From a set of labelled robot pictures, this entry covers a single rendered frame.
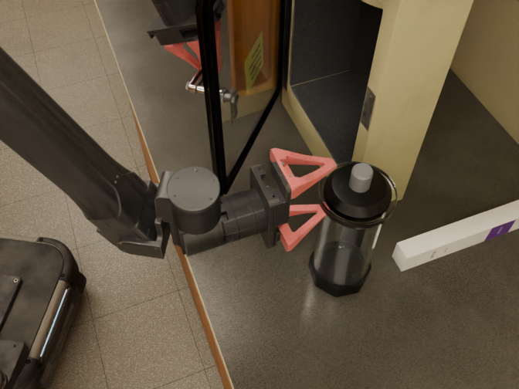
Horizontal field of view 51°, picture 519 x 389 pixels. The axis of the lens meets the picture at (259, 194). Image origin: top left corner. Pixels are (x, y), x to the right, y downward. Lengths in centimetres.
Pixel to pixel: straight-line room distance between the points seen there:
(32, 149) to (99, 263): 156
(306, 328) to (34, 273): 115
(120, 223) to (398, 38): 41
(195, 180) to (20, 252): 138
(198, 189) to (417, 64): 36
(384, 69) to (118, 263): 152
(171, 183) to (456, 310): 55
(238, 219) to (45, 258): 128
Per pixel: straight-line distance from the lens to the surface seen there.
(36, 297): 182
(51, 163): 57
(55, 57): 296
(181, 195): 59
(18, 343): 172
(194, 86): 83
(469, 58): 133
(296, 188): 62
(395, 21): 71
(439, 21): 75
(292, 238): 72
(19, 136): 55
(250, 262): 94
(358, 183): 72
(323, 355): 88
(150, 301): 199
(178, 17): 81
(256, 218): 66
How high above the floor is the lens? 176
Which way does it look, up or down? 54 degrees down
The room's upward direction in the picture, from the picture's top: straight up
